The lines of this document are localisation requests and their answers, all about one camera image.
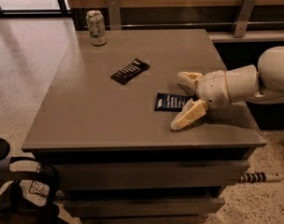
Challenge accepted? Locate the striped black white stick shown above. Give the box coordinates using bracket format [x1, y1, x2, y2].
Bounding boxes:
[239, 172, 283, 183]

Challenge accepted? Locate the white green 7up can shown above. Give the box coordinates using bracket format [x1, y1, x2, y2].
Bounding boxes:
[86, 10, 107, 46]

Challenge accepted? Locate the black rxbar chocolate wrapper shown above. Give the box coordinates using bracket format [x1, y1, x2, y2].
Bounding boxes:
[110, 59, 149, 85]

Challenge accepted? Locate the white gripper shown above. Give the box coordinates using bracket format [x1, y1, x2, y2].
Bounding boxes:
[170, 65, 260, 131]

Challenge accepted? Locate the blue rxbar blueberry wrapper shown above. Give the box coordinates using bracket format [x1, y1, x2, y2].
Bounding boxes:
[155, 92, 190, 112]

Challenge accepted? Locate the grey metal bracket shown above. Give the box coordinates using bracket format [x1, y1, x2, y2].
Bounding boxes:
[106, 0, 121, 30]
[232, 0, 257, 38]

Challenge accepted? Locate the grey drawer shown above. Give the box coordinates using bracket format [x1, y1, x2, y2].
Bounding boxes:
[64, 198, 225, 217]
[55, 160, 249, 190]

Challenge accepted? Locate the grey lower drawer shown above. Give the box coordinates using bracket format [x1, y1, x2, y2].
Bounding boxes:
[64, 198, 225, 217]

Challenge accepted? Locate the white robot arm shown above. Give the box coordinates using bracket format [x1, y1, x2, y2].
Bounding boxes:
[170, 46, 284, 131]

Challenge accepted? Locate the right grey metal bracket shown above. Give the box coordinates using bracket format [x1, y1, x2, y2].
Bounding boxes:
[232, 0, 257, 38]

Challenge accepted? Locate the metal wall rail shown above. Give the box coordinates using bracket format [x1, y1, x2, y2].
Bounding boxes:
[121, 21, 284, 31]

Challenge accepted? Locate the left grey metal bracket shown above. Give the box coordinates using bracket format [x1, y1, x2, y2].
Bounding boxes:
[106, 0, 121, 30]

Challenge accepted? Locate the black wire basket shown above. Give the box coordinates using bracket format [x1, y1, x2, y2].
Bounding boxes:
[29, 164, 64, 202]

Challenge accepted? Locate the grey upper drawer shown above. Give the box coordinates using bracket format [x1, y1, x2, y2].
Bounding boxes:
[55, 160, 249, 190]

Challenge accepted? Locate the black office chair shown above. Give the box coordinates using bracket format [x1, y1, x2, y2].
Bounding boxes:
[0, 135, 70, 224]

